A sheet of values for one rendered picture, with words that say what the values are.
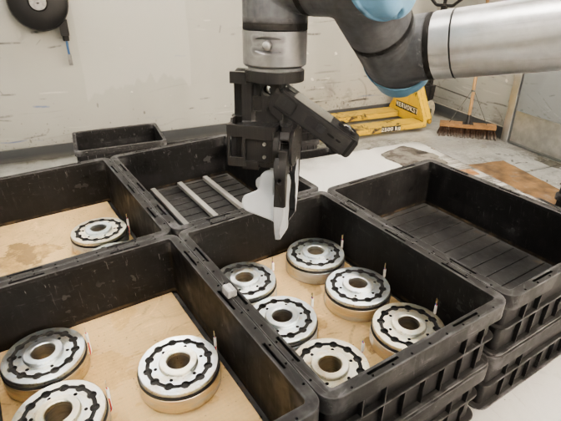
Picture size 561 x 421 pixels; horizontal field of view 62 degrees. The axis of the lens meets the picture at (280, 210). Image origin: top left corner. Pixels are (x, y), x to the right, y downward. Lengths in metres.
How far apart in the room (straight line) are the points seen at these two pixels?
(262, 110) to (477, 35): 0.25
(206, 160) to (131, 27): 2.72
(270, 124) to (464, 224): 0.59
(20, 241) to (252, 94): 0.63
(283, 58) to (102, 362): 0.47
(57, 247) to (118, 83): 2.97
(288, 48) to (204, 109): 3.53
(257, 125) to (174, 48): 3.36
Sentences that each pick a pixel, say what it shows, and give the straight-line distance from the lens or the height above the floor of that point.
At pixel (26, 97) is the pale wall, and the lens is 3.91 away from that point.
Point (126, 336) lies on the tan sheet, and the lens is 0.74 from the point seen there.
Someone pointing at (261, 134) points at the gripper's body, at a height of 1.13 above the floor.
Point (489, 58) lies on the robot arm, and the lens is 0.56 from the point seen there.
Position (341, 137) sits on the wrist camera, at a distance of 0.57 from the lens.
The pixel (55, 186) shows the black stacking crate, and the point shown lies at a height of 0.89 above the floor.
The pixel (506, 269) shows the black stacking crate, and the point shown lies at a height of 0.83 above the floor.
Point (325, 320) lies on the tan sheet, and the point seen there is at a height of 0.83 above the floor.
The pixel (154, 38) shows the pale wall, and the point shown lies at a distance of 3.88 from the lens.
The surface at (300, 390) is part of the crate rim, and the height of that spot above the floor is 0.93.
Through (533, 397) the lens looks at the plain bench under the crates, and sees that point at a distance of 0.90.
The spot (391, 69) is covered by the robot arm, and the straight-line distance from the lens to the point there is 0.58.
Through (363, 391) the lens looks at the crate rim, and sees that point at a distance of 0.53.
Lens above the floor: 1.31
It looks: 28 degrees down
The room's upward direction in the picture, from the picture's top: straight up
